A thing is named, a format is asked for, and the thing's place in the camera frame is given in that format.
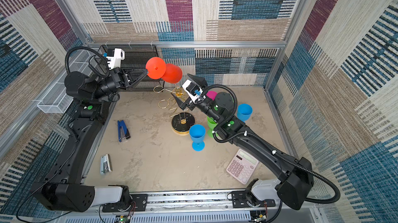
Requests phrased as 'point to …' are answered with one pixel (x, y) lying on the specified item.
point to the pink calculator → (242, 166)
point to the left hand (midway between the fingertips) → (146, 72)
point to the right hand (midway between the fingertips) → (181, 84)
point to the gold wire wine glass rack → (182, 123)
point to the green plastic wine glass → (211, 124)
